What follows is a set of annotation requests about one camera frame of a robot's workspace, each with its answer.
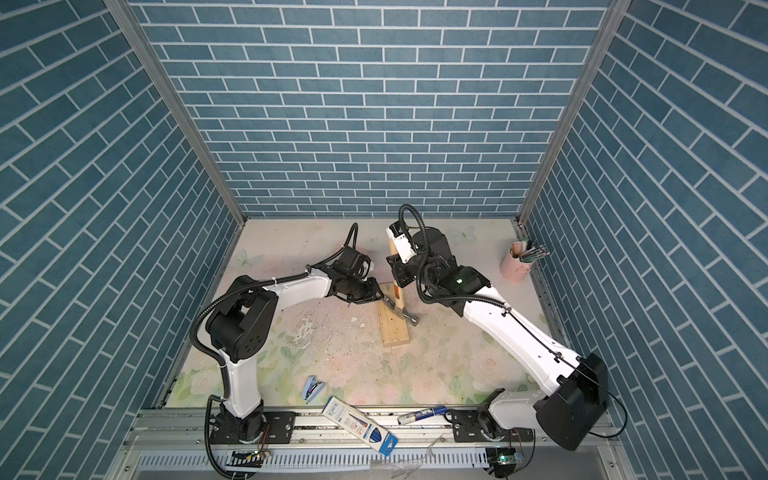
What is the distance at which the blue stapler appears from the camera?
2.58 feet

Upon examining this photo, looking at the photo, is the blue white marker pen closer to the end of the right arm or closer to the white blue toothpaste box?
the white blue toothpaste box

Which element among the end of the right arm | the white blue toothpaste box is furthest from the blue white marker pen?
the end of the right arm

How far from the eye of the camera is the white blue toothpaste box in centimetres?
72

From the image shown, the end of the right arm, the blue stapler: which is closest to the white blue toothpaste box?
the blue stapler

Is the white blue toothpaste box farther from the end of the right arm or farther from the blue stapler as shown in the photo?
the end of the right arm

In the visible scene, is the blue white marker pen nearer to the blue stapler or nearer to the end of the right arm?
the blue stapler

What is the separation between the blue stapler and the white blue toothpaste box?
4 centimetres
